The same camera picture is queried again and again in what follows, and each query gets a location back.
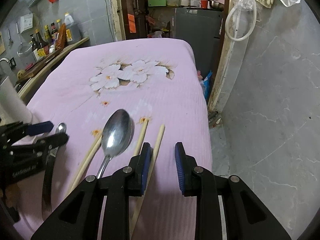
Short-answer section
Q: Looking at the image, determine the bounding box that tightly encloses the small steel spoon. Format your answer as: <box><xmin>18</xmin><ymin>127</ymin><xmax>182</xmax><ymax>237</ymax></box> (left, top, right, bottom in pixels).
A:
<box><xmin>46</xmin><ymin>122</ymin><xmax>67</xmax><ymax>160</ymax></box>

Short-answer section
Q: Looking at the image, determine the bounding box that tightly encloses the white plastic utensil caddy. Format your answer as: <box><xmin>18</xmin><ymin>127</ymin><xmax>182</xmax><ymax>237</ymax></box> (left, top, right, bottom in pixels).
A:
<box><xmin>0</xmin><ymin>76</ymin><xmax>33</xmax><ymax>124</ymax></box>

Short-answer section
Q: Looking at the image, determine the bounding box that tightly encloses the wooden chopstick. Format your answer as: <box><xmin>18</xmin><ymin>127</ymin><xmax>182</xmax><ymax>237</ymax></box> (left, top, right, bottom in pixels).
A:
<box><xmin>133</xmin><ymin>119</ymin><xmax>149</xmax><ymax>156</ymax></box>
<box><xmin>65</xmin><ymin>130</ymin><xmax>102</xmax><ymax>198</ymax></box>
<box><xmin>129</xmin><ymin>124</ymin><xmax>165</xmax><ymax>239</ymax></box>

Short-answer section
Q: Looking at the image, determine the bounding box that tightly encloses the large steel spoon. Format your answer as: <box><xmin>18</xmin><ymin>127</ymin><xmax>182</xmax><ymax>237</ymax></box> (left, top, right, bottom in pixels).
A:
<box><xmin>97</xmin><ymin>109</ymin><xmax>134</xmax><ymax>179</ymax></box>

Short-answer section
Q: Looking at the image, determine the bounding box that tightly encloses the wooden cutting board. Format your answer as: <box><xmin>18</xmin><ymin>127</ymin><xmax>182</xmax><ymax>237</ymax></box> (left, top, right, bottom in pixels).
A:
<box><xmin>16</xmin><ymin>49</ymin><xmax>63</xmax><ymax>84</ymax></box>

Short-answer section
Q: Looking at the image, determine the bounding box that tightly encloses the pink floral table cloth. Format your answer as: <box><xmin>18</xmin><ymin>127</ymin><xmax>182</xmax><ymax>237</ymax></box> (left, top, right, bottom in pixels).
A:
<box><xmin>27</xmin><ymin>38</ymin><xmax>212</xmax><ymax>239</ymax></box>

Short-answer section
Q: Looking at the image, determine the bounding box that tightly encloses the chrome sink faucet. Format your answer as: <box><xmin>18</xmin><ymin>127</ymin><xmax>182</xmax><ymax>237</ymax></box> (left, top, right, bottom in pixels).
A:
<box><xmin>0</xmin><ymin>57</ymin><xmax>11</xmax><ymax>67</ymax></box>

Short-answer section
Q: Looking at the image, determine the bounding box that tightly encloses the dark soy sauce bottle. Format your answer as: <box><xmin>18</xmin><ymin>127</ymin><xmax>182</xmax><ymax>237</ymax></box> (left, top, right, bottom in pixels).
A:
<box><xmin>35</xmin><ymin>29</ymin><xmax>49</xmax><ymax>57</ymax></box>

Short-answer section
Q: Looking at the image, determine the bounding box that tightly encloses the orange snack packet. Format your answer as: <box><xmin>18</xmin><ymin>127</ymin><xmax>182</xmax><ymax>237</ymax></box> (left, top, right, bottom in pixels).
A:
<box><xmin>55</xmin><ymin>23</ymin><xmax>66</xmax><ymax>49</ymax></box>

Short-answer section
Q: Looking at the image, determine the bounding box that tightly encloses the large oil jug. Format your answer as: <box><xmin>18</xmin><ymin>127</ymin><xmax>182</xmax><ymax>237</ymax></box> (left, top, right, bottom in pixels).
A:
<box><xmin>64</xmin><ymin>12</ymin><xmax>81</xmax><ymax>45</ymax></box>

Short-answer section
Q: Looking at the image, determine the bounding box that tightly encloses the green plastic container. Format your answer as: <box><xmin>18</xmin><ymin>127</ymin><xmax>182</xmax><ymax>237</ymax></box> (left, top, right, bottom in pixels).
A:
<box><xmin>148</xmin><ymin>0</ymin><xmax>167</xmax><ymax>7</ymax></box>

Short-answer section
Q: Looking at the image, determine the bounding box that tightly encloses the grey refrigerator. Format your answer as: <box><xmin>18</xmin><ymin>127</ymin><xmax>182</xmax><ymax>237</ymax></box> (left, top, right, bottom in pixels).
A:
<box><xmin>173</xmin><ymin>8</ymin><xmax>223</xmax><ymax>77</ymax></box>

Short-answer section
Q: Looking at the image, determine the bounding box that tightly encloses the red cup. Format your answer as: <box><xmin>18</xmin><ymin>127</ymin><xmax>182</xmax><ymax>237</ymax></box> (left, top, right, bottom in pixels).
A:
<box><xmin>201</xmin><ymin>0</ymin><xmax>208</xmax><ymax>9</ymax></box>

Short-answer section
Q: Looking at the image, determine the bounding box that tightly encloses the white hose loop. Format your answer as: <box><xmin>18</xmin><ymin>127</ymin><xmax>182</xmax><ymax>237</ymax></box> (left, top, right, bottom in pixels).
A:
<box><xmin>224</xmin><ymin>0</ymin><xmax>258</xmax><ymax>42</ymax></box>

